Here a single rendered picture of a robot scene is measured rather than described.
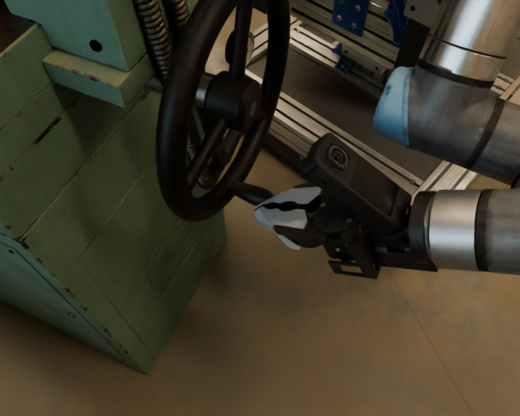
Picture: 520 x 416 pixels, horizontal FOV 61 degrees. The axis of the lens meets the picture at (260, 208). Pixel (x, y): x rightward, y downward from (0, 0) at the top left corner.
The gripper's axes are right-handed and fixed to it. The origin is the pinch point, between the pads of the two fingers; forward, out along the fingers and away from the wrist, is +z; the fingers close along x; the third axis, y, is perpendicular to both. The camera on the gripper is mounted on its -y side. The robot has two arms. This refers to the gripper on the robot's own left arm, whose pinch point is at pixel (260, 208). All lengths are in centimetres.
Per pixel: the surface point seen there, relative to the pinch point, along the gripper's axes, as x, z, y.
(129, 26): 1.4, 2.7, -24.0
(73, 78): -2.3, 10.3, -22.2
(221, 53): 34.6, 24.8, -4.0
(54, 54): -1.0, 12.3, -24.6
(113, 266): -7.0, 31.6, 8.1
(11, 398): -32, 81, 37
